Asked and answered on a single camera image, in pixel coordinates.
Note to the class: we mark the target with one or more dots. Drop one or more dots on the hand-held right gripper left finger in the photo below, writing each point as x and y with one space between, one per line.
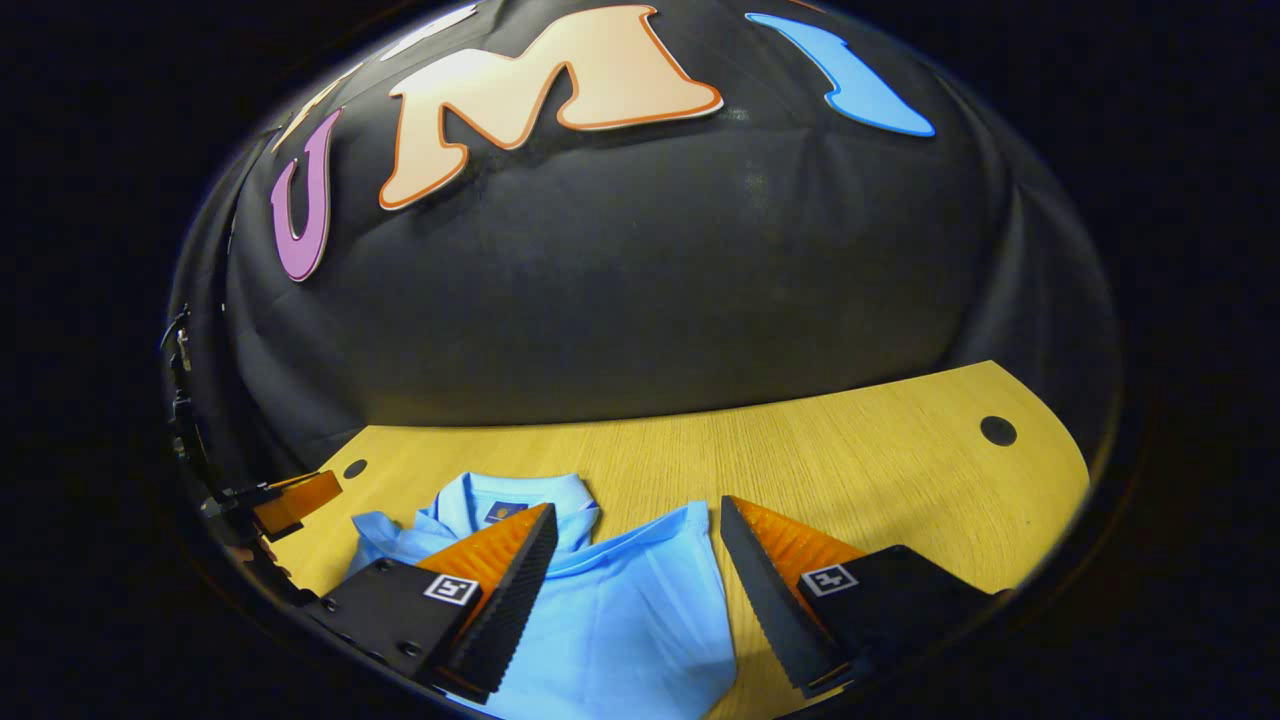
515 590

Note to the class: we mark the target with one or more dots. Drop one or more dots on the light blue polo T-shirt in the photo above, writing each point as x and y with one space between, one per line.
630 620

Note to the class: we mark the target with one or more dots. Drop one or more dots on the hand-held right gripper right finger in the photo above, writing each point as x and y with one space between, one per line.
770 600

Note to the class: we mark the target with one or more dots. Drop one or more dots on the black backdrop cloth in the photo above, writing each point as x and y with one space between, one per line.
650 280

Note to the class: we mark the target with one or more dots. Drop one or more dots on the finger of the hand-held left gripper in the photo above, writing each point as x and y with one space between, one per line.
295 500

